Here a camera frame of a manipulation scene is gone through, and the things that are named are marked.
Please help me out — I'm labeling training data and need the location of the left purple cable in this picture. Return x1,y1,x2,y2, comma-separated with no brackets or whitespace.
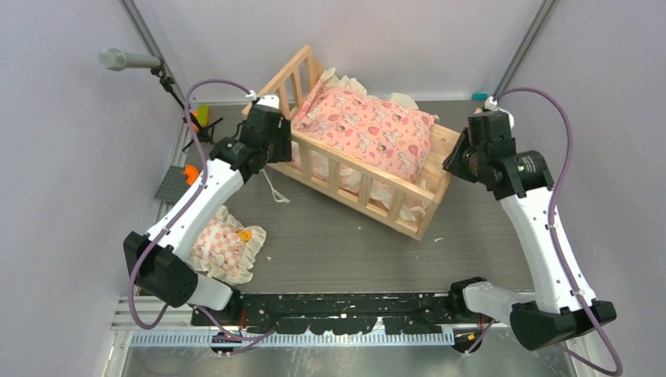
126,79,258,357

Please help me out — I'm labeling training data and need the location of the grey building plate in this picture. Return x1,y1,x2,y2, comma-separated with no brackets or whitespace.
154,166,189,204

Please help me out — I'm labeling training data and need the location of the purple cable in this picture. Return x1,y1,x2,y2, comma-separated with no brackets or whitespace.
126,79,258,357
494,86,624,377

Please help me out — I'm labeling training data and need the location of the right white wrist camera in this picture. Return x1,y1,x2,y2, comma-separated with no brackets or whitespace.
482,96,514,128

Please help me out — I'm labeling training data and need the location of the silver microphone on tripod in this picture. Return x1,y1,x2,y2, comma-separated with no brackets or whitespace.
98,48,224,144

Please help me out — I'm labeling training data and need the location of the wooden slatted pet bed frame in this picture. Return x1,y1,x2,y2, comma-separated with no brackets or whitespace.
263,46,459,240

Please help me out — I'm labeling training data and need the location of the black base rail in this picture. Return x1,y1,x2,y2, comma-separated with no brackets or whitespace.
223,293,479,335

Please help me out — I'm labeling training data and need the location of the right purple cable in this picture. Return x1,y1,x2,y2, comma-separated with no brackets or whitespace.
494,86,624,377

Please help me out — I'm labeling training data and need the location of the orange green toy ball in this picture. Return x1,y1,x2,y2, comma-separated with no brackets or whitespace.
191,104,210,132

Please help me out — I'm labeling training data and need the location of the pink printed cushion with ties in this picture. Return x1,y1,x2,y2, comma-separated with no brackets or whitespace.
291,68,439,189

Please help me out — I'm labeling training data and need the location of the teal small block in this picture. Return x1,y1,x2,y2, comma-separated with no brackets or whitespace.
471,93,490,101

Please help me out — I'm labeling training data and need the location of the small checkered ruffled pillow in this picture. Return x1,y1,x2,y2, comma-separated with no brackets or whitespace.
188,206,266,285

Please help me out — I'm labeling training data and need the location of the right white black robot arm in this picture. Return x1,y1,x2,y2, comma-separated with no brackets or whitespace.
443,110,617,350

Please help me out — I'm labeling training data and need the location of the orange curved toy piece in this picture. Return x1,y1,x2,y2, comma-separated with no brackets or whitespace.
182,164,200,186

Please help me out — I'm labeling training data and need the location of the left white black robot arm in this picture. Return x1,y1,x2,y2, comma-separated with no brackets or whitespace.
123,95,291,325

